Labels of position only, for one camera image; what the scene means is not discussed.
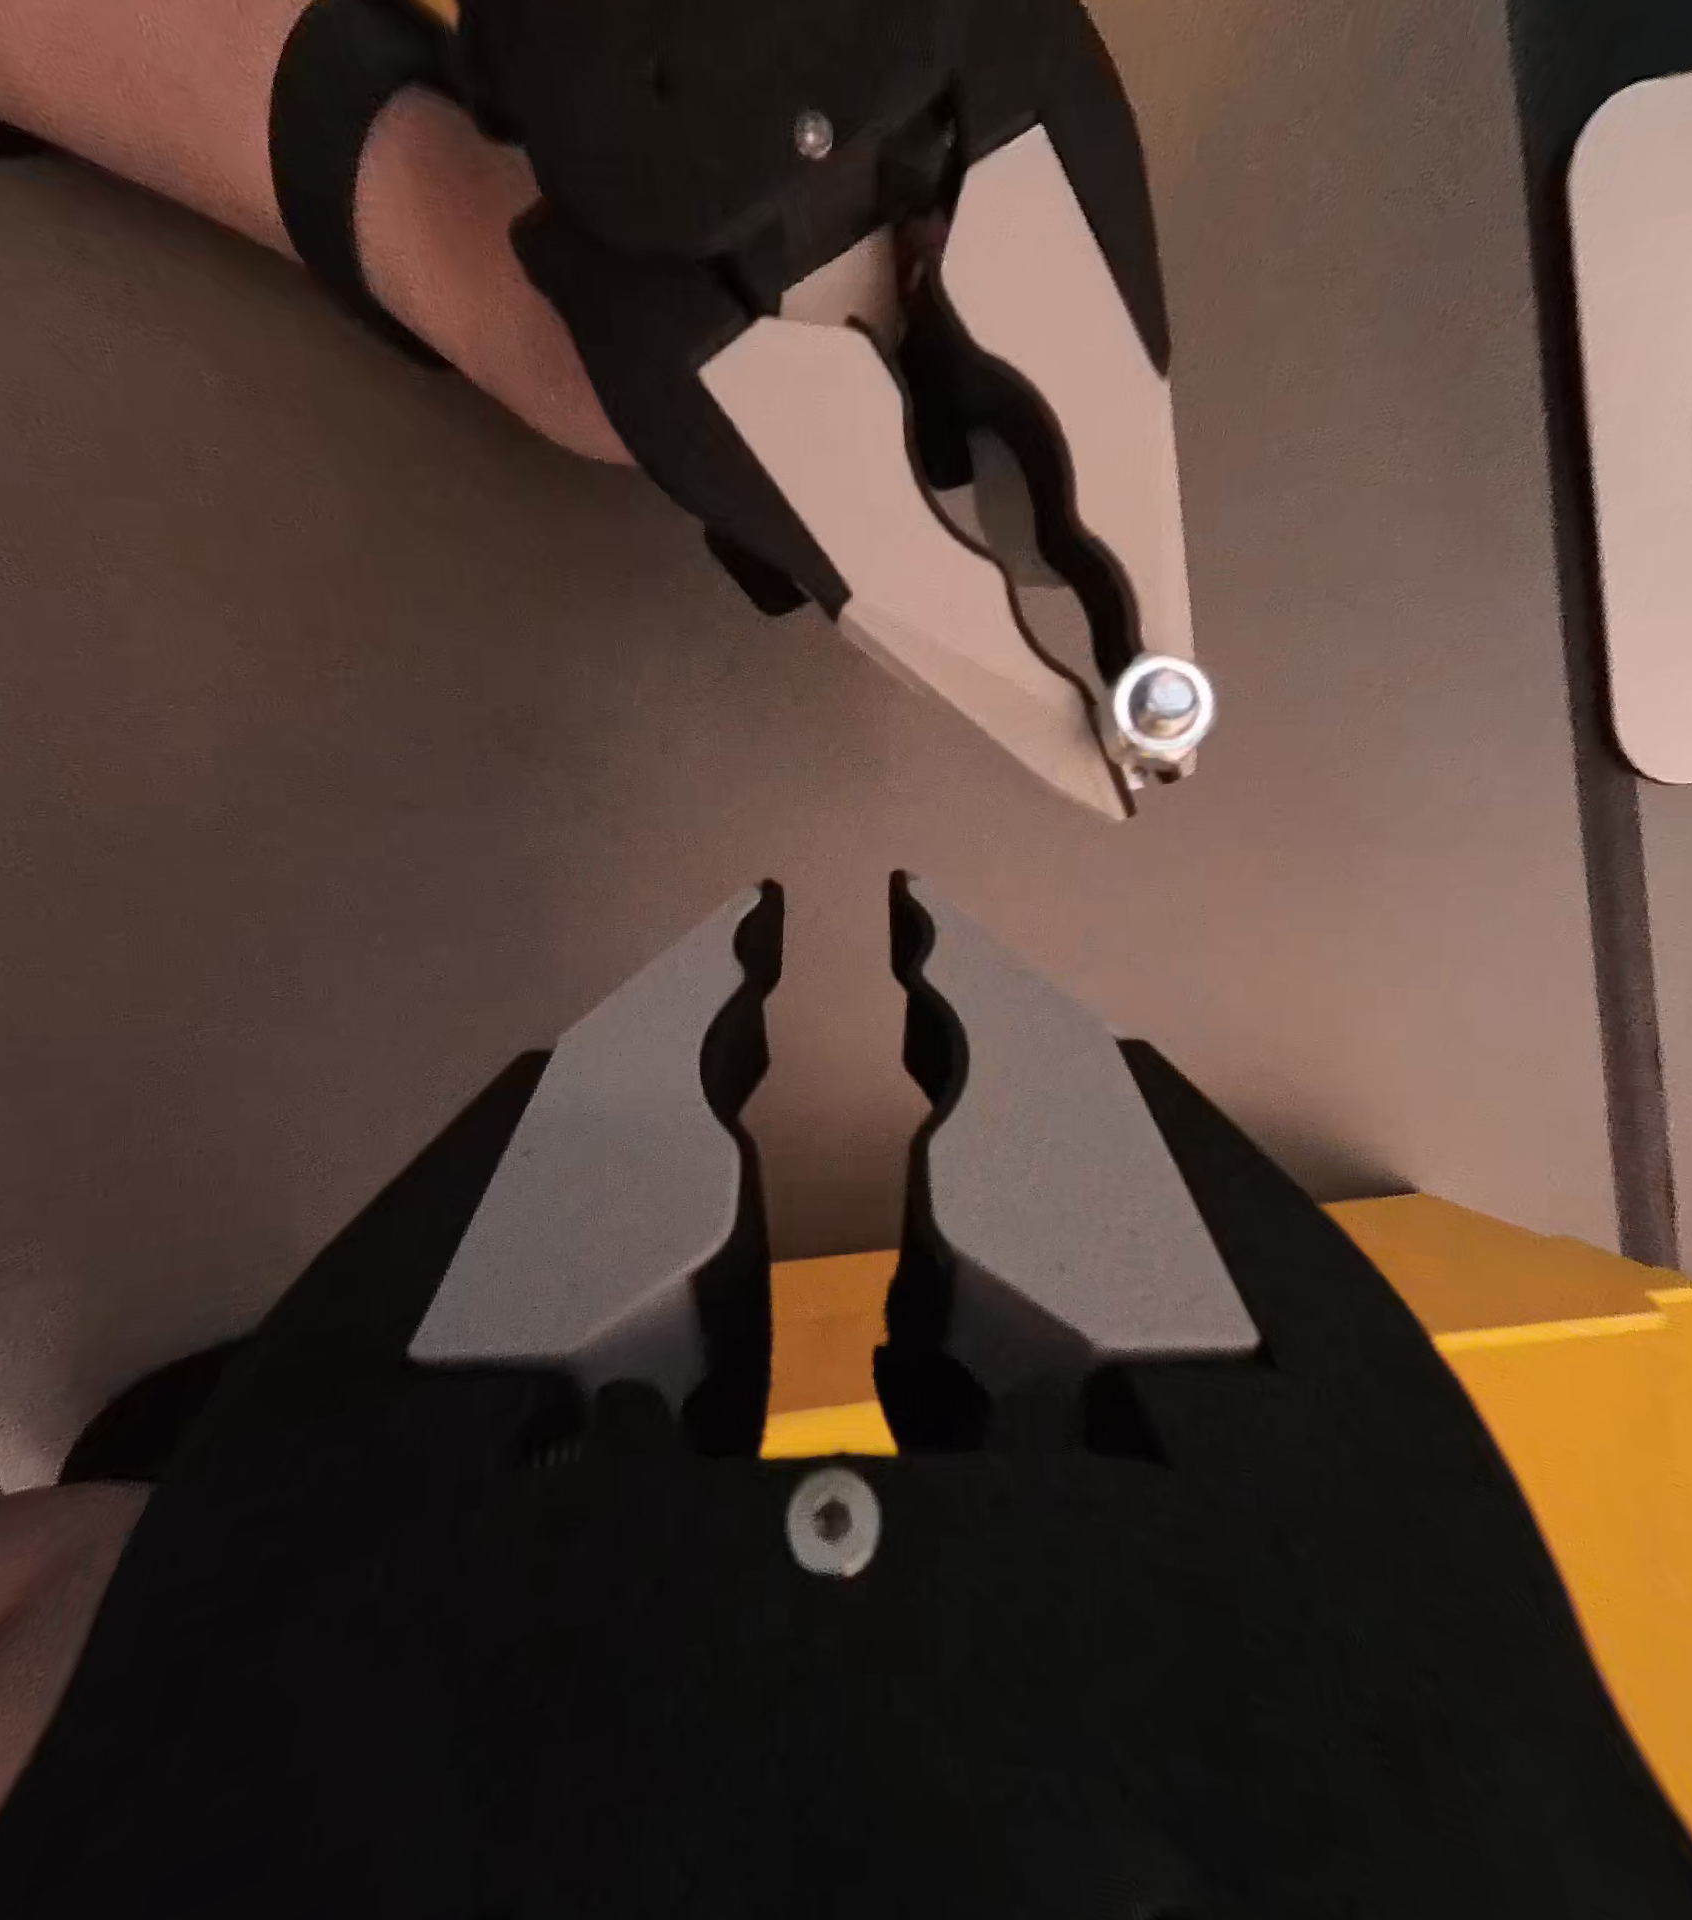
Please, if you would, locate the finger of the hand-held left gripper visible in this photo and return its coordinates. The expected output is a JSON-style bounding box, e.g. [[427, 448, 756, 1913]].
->
[[893, 124, 1196, 672], [699, 311, 1140, 824]]

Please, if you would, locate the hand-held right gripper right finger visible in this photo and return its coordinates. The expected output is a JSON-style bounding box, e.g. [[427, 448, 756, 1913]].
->
[[871, 869, 1260, 1458]]

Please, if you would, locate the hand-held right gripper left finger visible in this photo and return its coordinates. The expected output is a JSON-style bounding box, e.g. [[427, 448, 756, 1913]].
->
[[408, 881, 788, 1458]]

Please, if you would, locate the silver hex bolt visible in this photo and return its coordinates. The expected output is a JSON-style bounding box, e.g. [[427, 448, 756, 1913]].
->
[[1104, 651, 1219, 755]]

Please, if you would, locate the yellow plastic bin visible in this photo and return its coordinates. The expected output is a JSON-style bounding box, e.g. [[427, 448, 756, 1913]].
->
[[762, 1192, 1692, 1913]]

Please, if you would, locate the person's left hand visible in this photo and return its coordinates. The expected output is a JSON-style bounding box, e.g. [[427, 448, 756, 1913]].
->
[[0, 0, 642, 468]]

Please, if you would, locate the white cable grommet plate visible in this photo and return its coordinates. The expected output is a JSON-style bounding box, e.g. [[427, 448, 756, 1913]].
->
[[1566, 60, 1692, 790]]

